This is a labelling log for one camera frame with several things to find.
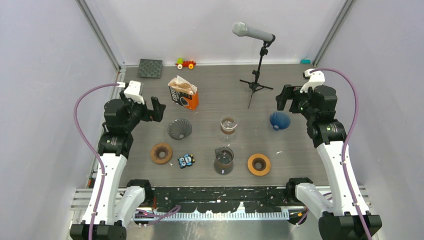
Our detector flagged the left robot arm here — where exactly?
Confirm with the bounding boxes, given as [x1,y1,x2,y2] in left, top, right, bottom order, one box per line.
[69,91,166,240]

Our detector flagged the grey microphone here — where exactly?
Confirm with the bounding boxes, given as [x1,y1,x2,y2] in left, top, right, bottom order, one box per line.
[231,22,276,43]

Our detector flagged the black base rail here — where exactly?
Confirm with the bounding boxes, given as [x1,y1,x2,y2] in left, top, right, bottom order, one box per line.
[139,186,306,214]

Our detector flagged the toy train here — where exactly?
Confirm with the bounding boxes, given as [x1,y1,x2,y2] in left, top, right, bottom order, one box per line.
[175,58,196,70]

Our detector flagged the grey ribbed dripper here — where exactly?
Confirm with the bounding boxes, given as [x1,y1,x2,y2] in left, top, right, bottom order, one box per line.
[167,118,193,141]

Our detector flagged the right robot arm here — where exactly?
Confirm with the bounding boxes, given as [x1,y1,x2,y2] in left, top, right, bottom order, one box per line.
[275,84,382,240]

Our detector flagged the blue ribbed dripper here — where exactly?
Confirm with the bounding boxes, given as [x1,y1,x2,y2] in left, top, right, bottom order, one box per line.
[269,111,291,131]

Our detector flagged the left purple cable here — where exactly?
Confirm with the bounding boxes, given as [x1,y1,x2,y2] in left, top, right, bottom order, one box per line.
[73,82,126,240]

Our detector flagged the dark grey studded plate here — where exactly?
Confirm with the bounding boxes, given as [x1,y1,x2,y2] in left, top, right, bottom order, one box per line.
[137,58,163,79]

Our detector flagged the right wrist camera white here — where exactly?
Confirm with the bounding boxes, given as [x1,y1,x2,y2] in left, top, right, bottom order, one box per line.
[300,68,325,93]

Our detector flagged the glass carafe with wooden collar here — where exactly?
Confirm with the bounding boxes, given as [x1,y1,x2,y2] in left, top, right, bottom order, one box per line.
[220,115,240,143]

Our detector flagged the blue owl toy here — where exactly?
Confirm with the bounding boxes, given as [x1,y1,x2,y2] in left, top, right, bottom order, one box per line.
[178,154,196,169]

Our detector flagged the teal block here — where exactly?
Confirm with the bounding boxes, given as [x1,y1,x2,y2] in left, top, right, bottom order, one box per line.
[300,58,312,65]

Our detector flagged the dark wooden dripper ring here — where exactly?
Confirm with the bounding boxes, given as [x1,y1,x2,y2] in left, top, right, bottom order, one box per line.
[149,142,174,165]

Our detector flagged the dark glass carafe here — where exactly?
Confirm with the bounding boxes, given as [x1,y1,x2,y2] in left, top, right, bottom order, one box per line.
[213,147,234,175]

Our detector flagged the orange coffee filter bag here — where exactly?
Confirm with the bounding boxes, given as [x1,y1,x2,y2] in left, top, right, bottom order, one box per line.
[168,75,199,111]

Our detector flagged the black microphone tripod stand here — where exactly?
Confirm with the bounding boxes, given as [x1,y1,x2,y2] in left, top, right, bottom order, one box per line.
[239,41,274,109]

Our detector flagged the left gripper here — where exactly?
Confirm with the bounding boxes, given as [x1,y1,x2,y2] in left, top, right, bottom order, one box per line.
[120,91,165,132]

